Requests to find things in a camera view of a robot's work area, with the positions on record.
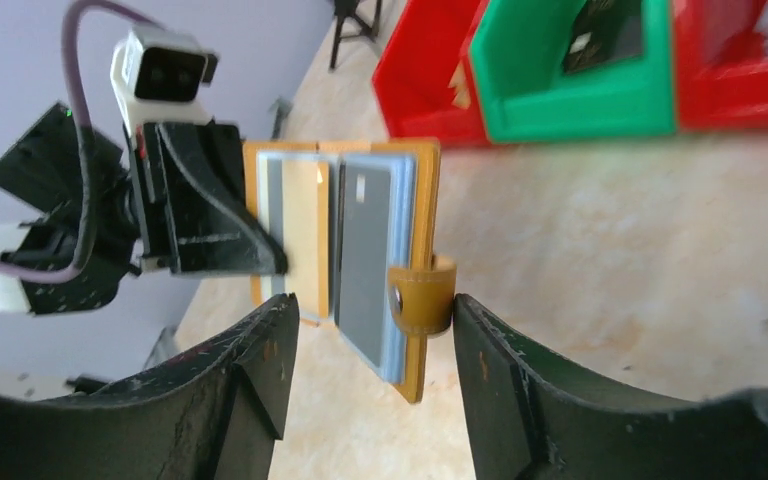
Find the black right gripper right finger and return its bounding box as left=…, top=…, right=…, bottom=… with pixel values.
left=453, top=294, right=768, bottom=479

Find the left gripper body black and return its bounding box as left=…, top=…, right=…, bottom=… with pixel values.
left=0, top=102, right=142, bottom=315

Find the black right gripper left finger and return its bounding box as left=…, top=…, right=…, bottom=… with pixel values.
left=0, top=294, right=299, bottom=479

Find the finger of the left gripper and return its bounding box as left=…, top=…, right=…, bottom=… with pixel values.
left=138, top=121, right=288, bottom=276

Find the gold card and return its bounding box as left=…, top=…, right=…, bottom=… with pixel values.
left=261, top=157, right=330, bottom=319
left=448, top=62, right=472, bottom=110

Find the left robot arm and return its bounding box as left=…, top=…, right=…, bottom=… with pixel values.
left=0, top=100, right=288, bottom=316

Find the black VIP card in holder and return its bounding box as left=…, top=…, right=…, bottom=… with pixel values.
left=337, top=164, right=392, bottom=381

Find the gold card in red bin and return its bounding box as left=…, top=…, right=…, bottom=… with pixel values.
left=448, top=62, right=472, bottom=110

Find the red bin with cards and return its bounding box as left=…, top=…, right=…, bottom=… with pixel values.
left=671, top=0, right=768, bottom=131

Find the black card in green bin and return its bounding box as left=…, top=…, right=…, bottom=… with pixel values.
left=562, top=0, right=644, bottom=74

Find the black tripod with grey tube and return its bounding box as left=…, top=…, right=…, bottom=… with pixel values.
left=328, top=0, right=385, bottom=72

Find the red bin left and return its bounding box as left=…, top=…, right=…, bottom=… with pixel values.
left=372, top=0, right=490, bottom=147

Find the green plastic bin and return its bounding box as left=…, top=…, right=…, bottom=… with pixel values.
left=469, top=1, right=677, bottom=144

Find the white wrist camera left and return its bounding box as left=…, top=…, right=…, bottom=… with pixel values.
left=110, top=23, right=219, bottom=139

